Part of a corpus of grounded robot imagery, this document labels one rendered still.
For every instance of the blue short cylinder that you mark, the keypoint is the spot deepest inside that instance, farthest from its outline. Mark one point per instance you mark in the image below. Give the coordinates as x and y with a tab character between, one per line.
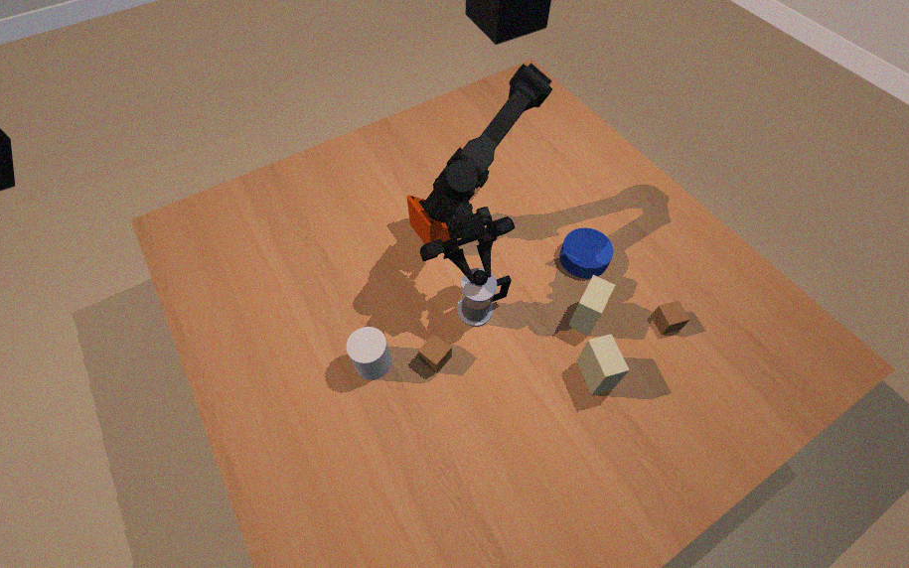
586	252

